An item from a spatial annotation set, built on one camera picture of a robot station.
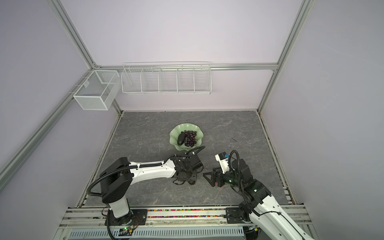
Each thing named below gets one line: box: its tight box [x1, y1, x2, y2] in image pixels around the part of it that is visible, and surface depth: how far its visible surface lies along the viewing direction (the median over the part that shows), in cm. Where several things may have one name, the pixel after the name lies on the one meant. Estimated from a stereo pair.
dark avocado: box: [177, 131, 186, 146], surface depth 102 cm
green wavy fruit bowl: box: [169, 123, 204, 151], surface depth 103 cm
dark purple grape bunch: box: [184, 130, 197, 147], surface depth 100 cm
